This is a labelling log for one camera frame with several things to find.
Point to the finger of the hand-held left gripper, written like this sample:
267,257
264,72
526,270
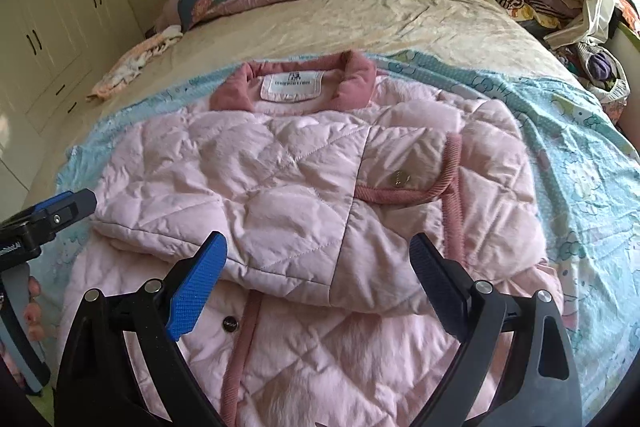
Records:
50,203
75,207

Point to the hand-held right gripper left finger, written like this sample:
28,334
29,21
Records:
192,292

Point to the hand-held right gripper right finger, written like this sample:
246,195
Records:
440,289

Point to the pink quilted jacket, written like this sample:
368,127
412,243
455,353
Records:
280,187

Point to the bag of clothes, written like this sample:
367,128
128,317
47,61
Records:
600,72

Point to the colourful clothes heap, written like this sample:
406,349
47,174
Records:
629,14

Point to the person's left hand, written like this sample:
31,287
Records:
35,312

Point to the small floral cloth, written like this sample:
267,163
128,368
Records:
135,59

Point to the cream wardrobe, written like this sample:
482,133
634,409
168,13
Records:
55,22

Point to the light blue cartoon blanket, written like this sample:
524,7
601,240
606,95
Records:
575,167

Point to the bed with beige sheet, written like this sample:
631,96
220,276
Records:
350,23

